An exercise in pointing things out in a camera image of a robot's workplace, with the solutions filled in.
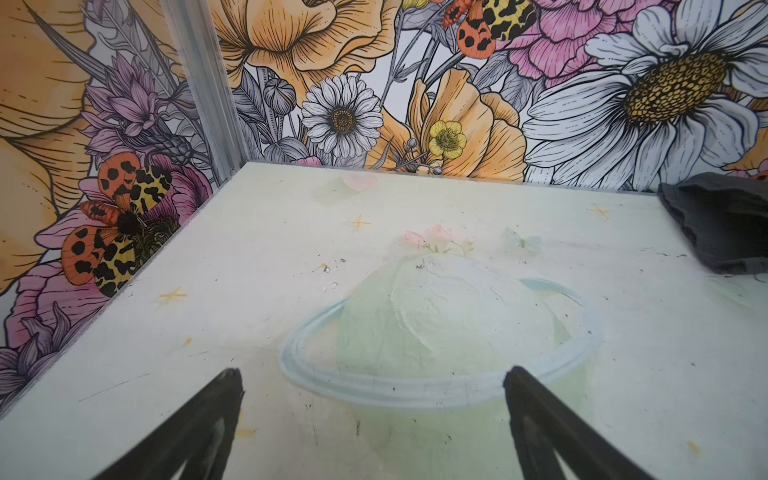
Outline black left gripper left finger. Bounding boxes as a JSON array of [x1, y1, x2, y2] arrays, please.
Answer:
[[96, 368, 244, 479]]

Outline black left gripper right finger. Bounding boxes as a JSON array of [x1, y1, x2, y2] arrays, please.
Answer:
[[503, 366, 652, 480]]

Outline dark grey cloth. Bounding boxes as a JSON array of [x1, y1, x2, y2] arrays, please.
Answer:
[[657, 173, 767, 275]]

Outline aluminium corner post left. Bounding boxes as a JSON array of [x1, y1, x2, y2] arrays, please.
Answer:
[[162, 0, 248, 185]]

